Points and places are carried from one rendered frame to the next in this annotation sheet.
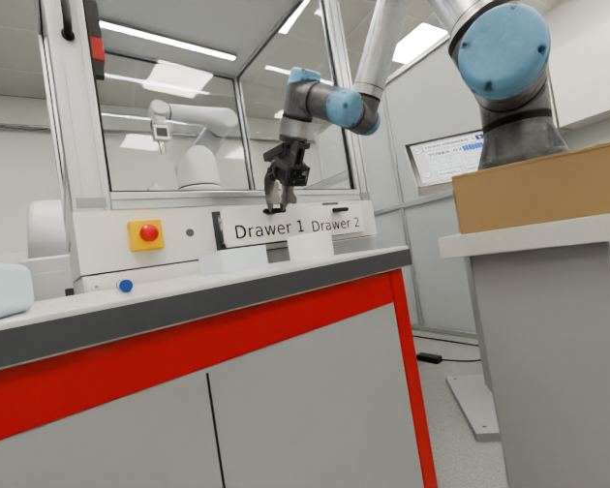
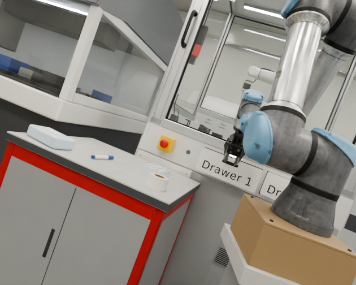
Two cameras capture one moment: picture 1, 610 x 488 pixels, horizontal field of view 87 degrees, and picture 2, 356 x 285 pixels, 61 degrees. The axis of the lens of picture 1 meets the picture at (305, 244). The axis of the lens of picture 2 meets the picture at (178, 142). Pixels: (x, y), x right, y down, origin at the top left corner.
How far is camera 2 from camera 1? 83 cm
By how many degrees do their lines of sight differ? 50
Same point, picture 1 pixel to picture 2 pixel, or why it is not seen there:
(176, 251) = (177, 157)
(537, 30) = (256, 134)
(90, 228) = (150, 130)
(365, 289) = (138, 204)
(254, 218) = (218, 161)
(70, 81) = (174, 66)
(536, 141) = (286, 203)
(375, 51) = not seen: hidden behind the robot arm
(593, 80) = not seen: outside the picture
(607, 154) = (260, 225)
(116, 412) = (57, 180)
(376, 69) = not seen: hidden behind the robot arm
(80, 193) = (155, 115)
